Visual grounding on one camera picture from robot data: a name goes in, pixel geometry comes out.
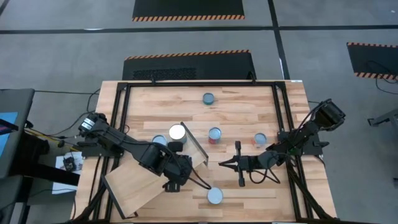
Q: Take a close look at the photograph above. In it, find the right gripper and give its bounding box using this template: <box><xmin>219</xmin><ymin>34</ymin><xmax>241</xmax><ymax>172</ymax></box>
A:
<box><xmin>218</xmin><ymin>141</ymin><xmax>262</xmax><ymax>187</ymax></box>

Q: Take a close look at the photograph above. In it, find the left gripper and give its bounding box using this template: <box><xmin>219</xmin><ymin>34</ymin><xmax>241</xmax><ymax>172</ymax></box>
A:
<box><xmin>163</xmin><ymin>141</ymin><xmax>194</xmax><ymax>193</ymax></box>

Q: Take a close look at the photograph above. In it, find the red label can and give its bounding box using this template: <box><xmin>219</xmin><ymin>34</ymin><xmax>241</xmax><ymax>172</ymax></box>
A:
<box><xmin>208</xmin><ymin>126</ymin><xmax>223</xmax><ymax>145</ymax></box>

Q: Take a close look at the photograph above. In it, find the blue label can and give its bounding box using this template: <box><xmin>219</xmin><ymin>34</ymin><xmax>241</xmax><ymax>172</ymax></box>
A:
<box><xmin>168</xmin><ymin>123</ymin><xmax>188</xmax><ymax>144</ymax></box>

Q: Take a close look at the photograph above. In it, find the large silver-top can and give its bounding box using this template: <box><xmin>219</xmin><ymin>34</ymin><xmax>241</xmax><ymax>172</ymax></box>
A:
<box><xmin>206</xmin><ymin>187</ymin><xmax>224</xmax><ymax>205</ymax></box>

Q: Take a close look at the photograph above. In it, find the orange white label can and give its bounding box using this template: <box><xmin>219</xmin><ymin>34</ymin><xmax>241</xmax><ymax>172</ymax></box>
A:
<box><xmin>251</xmin><ymin>133</ymin><xmax>268</xmax><ymax>148</ymax></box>

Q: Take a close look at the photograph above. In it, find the teal label can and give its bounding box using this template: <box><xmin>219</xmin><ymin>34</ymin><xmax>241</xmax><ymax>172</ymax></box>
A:
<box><xmin>202</xmin><ymin>92</ymin><xmax>215</xmax><ymax>106</ymax></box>

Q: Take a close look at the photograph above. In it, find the black hazard-striped floor mat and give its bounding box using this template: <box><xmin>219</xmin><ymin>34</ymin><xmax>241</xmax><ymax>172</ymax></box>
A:
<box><xmin>346</xmin><ymin>42</ymin><xmax>398</xmax><ymax>81</ymax></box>
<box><xmin>132</xmin><ymin>0</ymin><xmax>246</xmax><ymax>22</ymax></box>
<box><xmin>122</xmin><ymin>49</ymin><xmax>257</xmax><ymax>81</ymax></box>

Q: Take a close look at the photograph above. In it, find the small black device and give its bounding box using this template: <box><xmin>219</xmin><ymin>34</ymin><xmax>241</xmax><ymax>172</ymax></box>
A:
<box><xmin>63</xmin><ymin>156</ymin><xmax>77</xmax><ymax>172</ymax></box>

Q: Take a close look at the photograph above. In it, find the white paper sheet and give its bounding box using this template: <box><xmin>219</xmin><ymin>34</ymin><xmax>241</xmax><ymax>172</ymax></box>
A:
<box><xmin>52</xmin><ymin>151</ymin><xmax>84</xmax><ymax>195</ymax></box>

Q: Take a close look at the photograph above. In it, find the grey desk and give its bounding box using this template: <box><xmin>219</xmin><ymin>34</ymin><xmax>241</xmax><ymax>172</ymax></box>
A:
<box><xmin>0</xmin><ymin>88</ymin><xmax>35</xmax><ymax>180</ymax></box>

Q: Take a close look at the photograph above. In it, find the blue screen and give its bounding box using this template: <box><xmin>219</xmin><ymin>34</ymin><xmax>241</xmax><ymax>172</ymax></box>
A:
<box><xmin>0</xmin><ymin>111</ymin><xmax>19</xmax><ymax>159</ymax></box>

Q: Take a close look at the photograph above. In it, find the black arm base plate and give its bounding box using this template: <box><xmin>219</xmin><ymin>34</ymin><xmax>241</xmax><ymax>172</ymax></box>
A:
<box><xmin>81</xmin><ymin>136</ymin><xmax>125</xmax><ymax>158</ymax></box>
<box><xmin>277</xmin><ymin>130</ymin><xmax>330</xmax><ymax>156</ymax></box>

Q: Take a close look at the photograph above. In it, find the black metal table frame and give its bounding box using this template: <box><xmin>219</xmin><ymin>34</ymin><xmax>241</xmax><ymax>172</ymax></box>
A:
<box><xmin>70</xmin><ymin>79</ymin><xmax>338</xmax><ymax>224</ymax></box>

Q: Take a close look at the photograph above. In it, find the black floor cable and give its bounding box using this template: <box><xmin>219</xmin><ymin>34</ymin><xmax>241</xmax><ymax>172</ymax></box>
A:
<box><xmin>34</xmin><ymin>88</ymin><xmax>102</xmax><ymax>138</ymax></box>

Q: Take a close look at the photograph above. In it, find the yellow cable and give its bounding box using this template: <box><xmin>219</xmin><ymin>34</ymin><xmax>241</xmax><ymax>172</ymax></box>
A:
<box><xmin>26</xmin><ymin>128</ymin><xmax>80</xmax><ymax>150</ymax></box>

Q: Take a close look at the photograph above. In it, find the thin black cable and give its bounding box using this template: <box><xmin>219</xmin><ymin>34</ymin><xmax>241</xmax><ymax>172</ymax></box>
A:
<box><xmin>366</xmin><ymin>60</ymin><xmax>398</xmax><ymax>95</ymax></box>

